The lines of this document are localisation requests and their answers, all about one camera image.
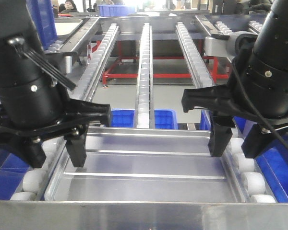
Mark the steel divider rail right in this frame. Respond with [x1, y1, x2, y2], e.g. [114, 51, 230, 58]
[195, 15, 222, 36]

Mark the right white roller track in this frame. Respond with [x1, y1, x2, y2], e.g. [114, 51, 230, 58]
[176, 22, 277, 203]

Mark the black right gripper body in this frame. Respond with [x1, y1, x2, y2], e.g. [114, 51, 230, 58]
[181, 84, 288, 134]

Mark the steel divider rail left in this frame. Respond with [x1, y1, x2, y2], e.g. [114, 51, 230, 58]
[68, 18, 100, 54]

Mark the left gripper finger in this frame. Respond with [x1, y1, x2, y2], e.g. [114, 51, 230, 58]
[64, 125, 88, 168]
[0, 133, 46, 168]

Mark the large blue bin left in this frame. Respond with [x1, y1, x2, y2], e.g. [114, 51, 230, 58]
[26, 0, 57, 49]

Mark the left white roller track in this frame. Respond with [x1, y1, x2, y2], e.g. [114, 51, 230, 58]
[11, 23, 119, 201]

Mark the steel divider rail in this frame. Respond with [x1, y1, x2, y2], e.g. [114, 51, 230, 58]
[68, 18, 100, 54]
[195, 15, 222, 36]

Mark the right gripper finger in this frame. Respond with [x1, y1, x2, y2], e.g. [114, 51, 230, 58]
[241, 125, 276, 159]
[208, 111, 235, 157]

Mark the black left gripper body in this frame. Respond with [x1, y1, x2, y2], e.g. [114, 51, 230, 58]
[0, 99, 111, 144]

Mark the blue crate in background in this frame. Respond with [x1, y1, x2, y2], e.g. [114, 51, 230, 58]
[99, 5, 135, 17]

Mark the blue bin lower right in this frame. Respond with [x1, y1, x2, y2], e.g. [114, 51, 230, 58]
[199, 110, 288, 203]

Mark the red metal cart frame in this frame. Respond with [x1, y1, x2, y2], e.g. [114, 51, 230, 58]
[101, 39, 229, 85]

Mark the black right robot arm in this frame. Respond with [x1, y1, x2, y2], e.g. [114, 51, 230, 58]
[181, 0, 288, 159]

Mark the grey tray far left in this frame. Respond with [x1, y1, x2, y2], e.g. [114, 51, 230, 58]
[55, 18, 83, 36]

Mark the middle white roller track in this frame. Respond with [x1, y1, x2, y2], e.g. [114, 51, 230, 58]
[134, 23, 155, 129]

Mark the seated person in background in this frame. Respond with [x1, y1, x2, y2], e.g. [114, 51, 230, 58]
[59, 0, 78, 13]

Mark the far right roller track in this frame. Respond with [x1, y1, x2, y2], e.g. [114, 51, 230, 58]
[215, 20, 263, 35]

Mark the white roller track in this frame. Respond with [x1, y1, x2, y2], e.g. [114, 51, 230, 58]
[176, 22, 277, 203]
[134, 23, 155, 129]
[11, 23, 119, 201]

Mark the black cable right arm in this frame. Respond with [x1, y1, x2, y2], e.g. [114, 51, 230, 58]
[230, 35, 288, 156]

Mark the black cables left arm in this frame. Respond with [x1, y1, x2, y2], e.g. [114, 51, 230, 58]
[7, 35, 77, 91]

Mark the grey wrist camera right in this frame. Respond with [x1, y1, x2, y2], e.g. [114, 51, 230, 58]
[204, 31, 258, 59]

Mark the silver metal tray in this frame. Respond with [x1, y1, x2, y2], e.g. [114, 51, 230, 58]
[44, 127, 247, 203]

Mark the small blue bin centre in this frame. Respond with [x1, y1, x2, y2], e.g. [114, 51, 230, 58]
[111, 109, 178, 129]

